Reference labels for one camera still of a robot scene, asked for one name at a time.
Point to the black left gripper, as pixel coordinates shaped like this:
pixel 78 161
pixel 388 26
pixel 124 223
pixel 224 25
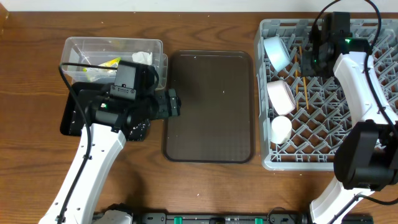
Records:
pixel 170 103

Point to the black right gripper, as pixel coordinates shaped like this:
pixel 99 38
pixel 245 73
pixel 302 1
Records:
pixel 307 67

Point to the yellow white snack wrapper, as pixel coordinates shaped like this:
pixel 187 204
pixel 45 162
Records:
pixel 107 70

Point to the white napkin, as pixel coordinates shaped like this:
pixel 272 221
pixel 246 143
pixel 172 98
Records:
pixel 143 58

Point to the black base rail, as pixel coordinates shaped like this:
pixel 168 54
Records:
pixel 121 213

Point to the grey plastic dishwasher rack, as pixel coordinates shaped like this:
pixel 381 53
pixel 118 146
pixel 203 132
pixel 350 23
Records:
pixel 319 131

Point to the dark brown serving tray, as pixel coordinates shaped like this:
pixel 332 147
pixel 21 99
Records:
pixel 216 122

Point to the white paper cup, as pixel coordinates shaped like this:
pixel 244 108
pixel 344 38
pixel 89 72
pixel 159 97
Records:
pixel 281 128

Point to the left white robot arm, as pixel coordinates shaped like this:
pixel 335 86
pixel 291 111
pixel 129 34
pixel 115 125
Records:
pixel 108 119

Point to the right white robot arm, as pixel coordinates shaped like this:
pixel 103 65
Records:
pixel 366 160

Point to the black waste tray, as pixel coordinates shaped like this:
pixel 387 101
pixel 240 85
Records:
pixel 72 122

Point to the light blue small bowl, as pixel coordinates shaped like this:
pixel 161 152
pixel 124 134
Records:
pixel 277 53

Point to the clear plastic bin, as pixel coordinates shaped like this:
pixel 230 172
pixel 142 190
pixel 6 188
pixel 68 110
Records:
pixel 97 50

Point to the wooden chopstick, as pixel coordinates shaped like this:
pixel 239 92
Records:
pixel 297 85
pixel 303 78

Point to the white bowl with rice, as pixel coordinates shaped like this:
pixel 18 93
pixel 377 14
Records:
pixel 281 97

